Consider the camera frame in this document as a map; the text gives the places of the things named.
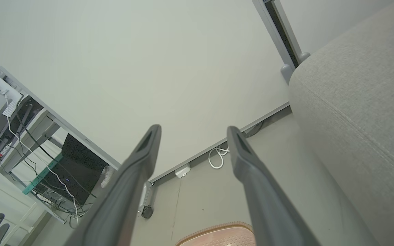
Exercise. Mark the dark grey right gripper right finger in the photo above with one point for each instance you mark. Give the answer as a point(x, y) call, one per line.
point(265, 205)

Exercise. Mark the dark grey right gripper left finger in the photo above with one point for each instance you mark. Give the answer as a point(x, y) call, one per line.
point(121, 198)

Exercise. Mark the grey fabric sofa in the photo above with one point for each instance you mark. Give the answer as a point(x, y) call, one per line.
point(361, 119)

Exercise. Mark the grey partition leg with caster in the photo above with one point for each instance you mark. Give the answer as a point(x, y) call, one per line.
point(144, 198)

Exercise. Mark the black caster wheel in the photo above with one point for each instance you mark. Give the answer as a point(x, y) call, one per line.
point(147, 212)

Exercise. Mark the black computer tower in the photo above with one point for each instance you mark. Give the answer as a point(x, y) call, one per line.
point(77, 164)

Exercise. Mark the white perforated laundry basket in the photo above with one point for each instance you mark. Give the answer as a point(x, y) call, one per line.
point(217, 237)

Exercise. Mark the white power adapter box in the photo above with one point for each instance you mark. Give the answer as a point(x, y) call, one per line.
point(182, 171)

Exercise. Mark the teal shelf board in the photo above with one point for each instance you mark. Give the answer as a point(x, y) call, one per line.
point(41, 174)

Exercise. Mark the black monitor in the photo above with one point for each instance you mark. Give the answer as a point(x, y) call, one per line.
point(22, 116)

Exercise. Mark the wide white partition panel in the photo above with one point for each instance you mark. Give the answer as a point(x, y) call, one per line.
point(132, 68)

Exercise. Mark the grey partition foot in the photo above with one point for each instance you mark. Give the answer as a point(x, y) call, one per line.
point(304, 56)
point(287, 72)

